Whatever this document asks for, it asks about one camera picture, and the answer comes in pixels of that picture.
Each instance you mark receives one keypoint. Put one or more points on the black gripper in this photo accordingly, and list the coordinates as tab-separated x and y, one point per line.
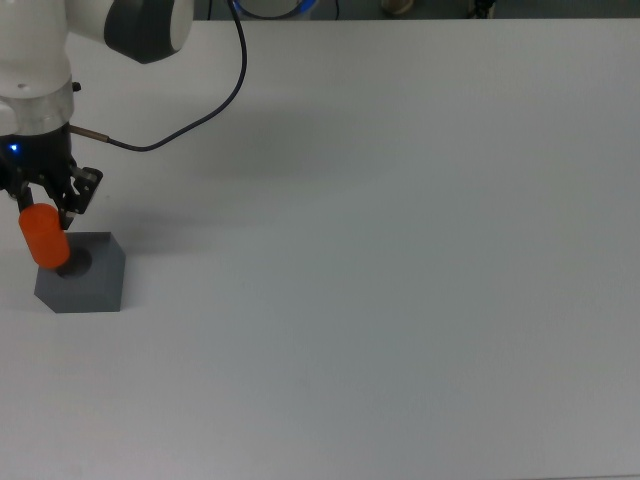
42	155

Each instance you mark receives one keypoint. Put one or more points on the orange cylinder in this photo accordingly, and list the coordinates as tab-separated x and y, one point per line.
45	237

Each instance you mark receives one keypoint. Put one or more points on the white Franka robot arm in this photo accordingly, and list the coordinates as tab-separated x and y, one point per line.
35	55

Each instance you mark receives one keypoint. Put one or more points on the grey block with round hole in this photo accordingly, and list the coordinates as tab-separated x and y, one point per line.
92	285

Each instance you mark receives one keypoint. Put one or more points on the white and blue round object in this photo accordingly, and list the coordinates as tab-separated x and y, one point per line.
277	6

